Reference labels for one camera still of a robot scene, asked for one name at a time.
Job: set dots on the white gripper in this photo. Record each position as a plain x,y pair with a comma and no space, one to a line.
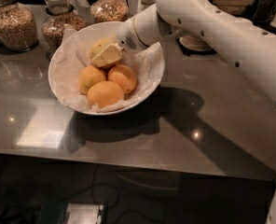
127,36

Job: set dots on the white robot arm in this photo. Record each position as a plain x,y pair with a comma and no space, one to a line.
225,136

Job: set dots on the right orange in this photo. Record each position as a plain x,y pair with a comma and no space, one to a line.
124,76

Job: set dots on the white ceramic bowl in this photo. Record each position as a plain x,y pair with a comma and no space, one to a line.
150,69

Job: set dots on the left orange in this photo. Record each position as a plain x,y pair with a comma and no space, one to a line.
89,76

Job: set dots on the white paper bowl liner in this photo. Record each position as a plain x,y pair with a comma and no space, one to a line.
69,62

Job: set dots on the front orange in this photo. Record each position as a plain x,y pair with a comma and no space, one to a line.
105,93

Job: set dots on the right glass cereal jar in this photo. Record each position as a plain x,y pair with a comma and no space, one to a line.
109,10

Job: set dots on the glass cereal jar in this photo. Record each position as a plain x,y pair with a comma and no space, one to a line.
60,15
109,10

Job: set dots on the middle glass cereal jar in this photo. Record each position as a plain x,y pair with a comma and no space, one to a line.
60,15

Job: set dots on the large glass grain jar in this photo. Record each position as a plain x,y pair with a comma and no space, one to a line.
18,31

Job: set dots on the silver box under table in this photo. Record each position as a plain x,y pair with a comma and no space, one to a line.
72,213

